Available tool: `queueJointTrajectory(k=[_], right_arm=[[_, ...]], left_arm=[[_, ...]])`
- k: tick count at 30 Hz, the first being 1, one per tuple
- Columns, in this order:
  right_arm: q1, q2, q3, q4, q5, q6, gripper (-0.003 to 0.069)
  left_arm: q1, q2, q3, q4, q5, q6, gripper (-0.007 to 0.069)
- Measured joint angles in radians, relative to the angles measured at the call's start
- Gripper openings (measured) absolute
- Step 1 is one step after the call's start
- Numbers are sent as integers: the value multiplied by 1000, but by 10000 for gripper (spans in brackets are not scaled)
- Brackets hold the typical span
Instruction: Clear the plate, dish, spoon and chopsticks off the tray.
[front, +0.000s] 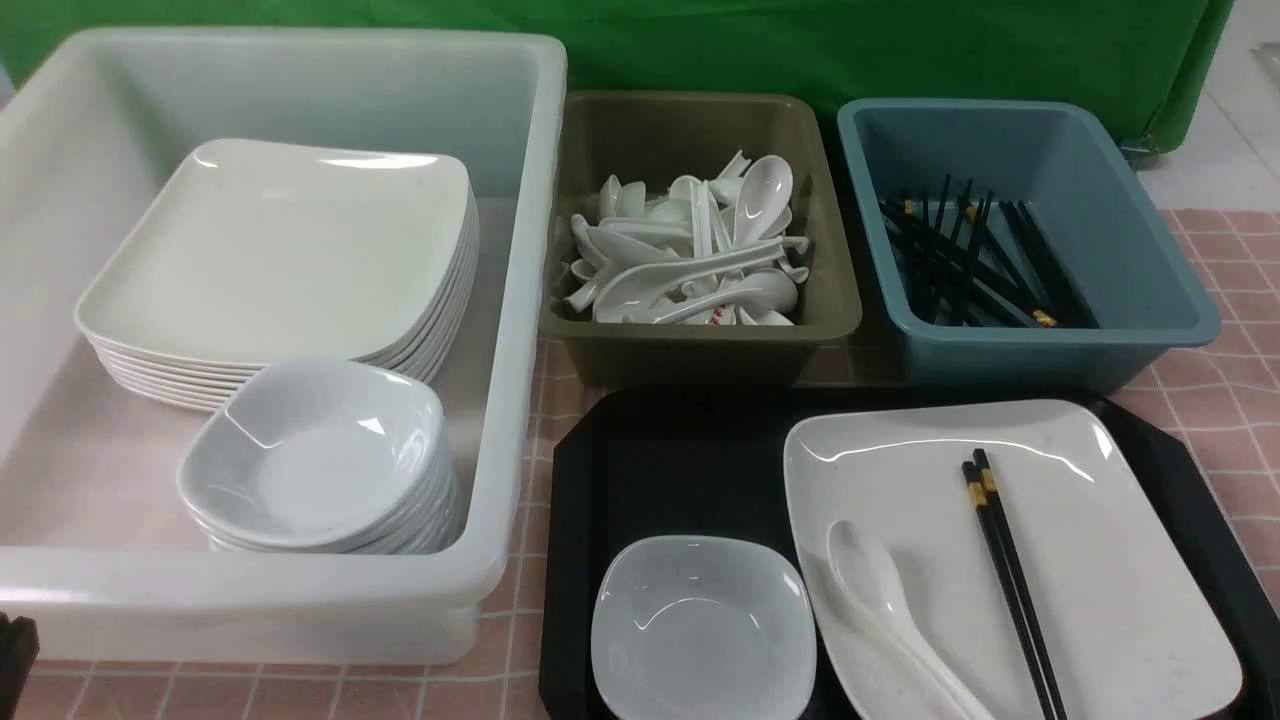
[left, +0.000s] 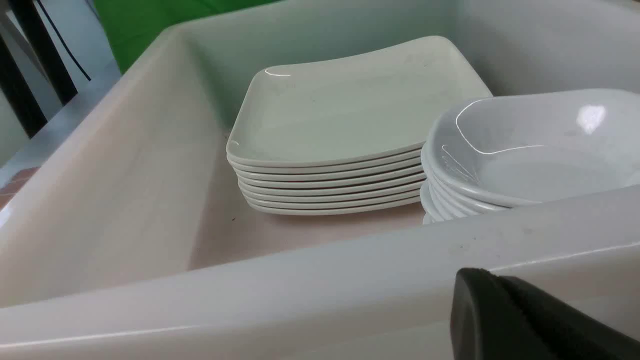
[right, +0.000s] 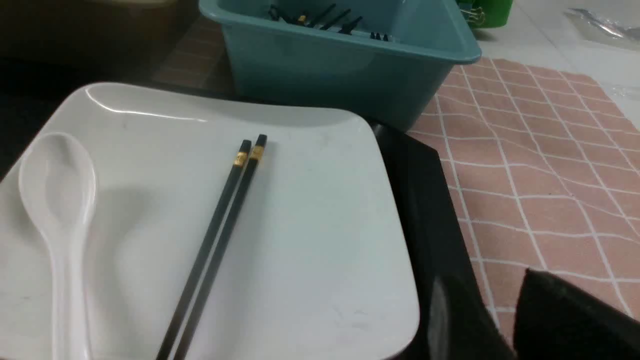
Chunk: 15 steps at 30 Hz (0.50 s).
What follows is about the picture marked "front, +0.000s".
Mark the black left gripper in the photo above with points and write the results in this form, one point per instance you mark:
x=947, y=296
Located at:
x=19, y=650

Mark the small white square bowl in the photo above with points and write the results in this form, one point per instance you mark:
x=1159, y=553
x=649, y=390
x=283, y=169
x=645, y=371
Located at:
x=703, y=627

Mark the white ceramic soup spoon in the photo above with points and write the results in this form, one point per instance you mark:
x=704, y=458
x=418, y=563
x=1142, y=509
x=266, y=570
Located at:
x=871, y=584

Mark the black chopstick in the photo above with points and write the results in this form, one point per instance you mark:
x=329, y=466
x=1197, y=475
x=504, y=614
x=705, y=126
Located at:
x=987, y=520
x=1046, y=682

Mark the white square rice plate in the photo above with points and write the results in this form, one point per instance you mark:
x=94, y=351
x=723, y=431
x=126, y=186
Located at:
x=1129, y=631

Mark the large white plastic tub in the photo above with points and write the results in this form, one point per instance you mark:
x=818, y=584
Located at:
x=97, y=547

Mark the stack of small white bowls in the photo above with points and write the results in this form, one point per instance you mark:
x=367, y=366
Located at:
x=325, y=456

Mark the stack of white square plates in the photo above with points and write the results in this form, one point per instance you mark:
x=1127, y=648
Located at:
x=255, y=253

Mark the black serving tray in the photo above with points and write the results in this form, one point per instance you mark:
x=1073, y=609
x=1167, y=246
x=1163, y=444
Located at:
x=652, y=460

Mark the pile of white spoons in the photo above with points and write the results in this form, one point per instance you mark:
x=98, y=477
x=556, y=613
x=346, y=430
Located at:
x=711, y=251

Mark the olive green plastic bin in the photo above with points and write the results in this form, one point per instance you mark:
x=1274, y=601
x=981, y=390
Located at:
x=655, y=137

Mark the pile of black chopsticks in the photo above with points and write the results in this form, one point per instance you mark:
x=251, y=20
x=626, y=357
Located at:
x=967, y=259

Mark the blue plastic bin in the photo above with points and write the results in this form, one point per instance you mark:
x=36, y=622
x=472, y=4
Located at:
x=1098, y=220

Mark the pink checkered tablecloth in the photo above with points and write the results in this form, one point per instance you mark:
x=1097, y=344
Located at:
x=1220, y=399

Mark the green backdrop cloth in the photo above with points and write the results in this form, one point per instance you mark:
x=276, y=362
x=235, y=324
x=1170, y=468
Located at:
x=1137, y=65

